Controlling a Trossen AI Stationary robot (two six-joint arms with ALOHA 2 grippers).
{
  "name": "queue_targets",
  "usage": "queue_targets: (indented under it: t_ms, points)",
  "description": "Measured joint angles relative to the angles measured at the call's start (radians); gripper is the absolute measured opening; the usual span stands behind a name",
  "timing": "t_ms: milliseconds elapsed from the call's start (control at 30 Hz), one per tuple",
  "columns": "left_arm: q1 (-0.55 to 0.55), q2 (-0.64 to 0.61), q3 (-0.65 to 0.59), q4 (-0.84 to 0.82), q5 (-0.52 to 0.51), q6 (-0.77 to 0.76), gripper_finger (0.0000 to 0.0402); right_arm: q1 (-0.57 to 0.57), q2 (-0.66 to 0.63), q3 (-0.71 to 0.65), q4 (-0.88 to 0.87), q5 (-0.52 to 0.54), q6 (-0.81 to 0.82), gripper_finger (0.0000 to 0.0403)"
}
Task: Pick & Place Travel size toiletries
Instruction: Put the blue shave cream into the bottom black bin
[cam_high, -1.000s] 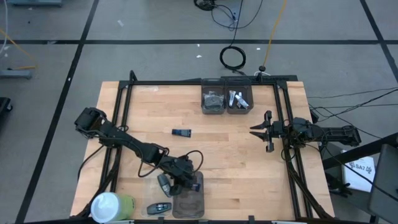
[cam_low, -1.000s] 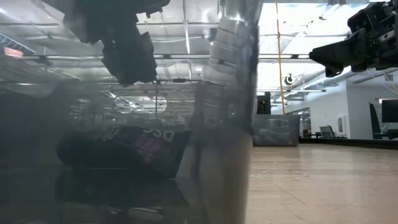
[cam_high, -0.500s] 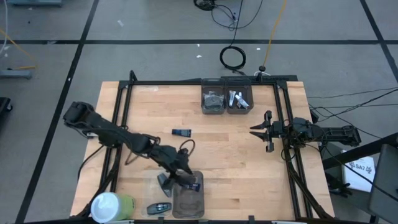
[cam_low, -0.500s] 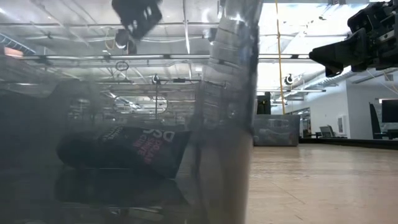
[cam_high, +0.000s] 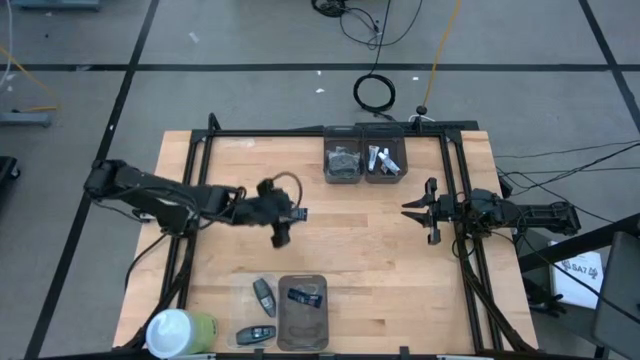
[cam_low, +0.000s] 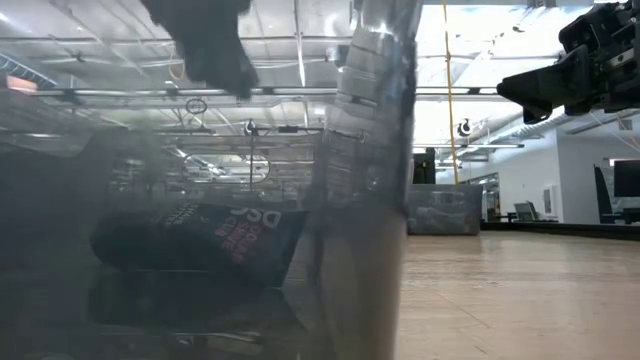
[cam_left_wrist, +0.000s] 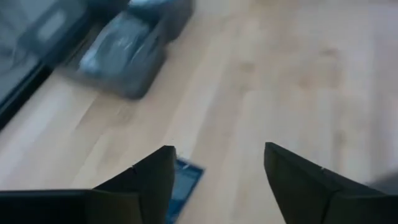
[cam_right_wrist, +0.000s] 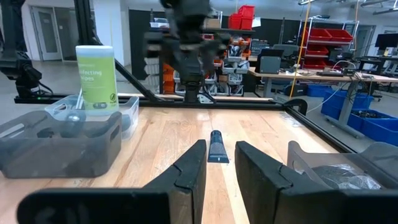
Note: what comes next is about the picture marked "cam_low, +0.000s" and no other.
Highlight yellow hanging cable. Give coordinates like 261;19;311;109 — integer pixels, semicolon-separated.
442;0;460;185

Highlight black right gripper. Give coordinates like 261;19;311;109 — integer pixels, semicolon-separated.
497;0;640;125

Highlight grey plastic bin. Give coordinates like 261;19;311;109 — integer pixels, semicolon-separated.
407;183;485;237

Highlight black wall monitor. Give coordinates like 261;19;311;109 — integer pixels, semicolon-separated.
613;159;640;199

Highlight dark shave cream tube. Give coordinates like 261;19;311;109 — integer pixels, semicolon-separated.
91;201;310;290

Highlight grey lounge chair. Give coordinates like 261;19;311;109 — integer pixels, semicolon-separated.
513;201;539;223

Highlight grey plastic tray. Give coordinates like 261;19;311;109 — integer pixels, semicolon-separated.
0;0;424;360

